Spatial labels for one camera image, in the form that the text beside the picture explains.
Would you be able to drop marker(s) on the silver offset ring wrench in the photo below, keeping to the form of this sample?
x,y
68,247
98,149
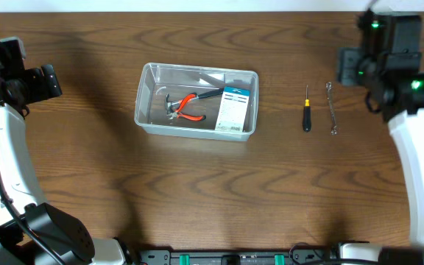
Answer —
x,y
329,90

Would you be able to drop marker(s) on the hammer with black grip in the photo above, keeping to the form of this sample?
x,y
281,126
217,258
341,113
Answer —
x,y
204,95

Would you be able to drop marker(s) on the black mounting rail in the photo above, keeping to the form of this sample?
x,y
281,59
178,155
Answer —
x,y
299,255

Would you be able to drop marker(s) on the white teal product box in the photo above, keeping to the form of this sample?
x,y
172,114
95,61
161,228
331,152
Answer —
x,y
233,110

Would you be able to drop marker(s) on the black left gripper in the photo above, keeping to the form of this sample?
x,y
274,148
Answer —
x,y
37,93

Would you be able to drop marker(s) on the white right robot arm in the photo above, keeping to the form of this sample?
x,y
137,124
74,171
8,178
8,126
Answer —
x,y
402,108

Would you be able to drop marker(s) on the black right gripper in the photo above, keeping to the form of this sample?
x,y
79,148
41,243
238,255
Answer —
x,y
347,58

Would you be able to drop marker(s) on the black yellow screwdriver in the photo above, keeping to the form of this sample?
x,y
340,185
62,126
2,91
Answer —
x,y
307,113

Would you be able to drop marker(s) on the red handled cutting pliers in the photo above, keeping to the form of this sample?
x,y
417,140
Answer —
x,y
189,117

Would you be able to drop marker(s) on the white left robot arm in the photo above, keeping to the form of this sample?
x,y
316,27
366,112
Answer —
x,y
31,230

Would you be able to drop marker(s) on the clear plastic container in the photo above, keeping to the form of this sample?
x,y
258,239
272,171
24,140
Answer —
x,y
159,79

